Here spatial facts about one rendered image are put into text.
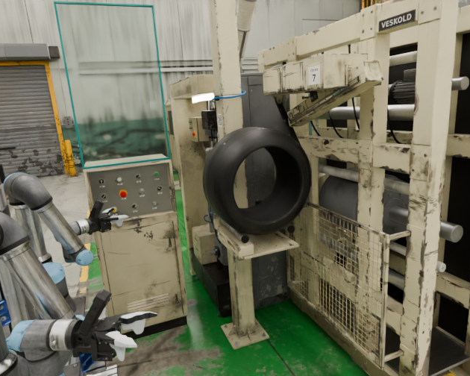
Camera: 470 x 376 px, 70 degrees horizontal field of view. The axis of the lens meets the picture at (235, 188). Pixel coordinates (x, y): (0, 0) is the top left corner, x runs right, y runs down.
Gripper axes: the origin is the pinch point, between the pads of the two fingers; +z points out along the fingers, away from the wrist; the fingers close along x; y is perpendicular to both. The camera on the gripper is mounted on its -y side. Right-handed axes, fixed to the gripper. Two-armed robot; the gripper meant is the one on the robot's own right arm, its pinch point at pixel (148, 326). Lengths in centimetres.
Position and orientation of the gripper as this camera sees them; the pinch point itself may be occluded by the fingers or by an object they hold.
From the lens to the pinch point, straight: 94.5
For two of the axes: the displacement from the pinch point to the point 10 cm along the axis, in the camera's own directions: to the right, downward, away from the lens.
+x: -0.8, 1.1, -9.9
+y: 0.6, 9.9, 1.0
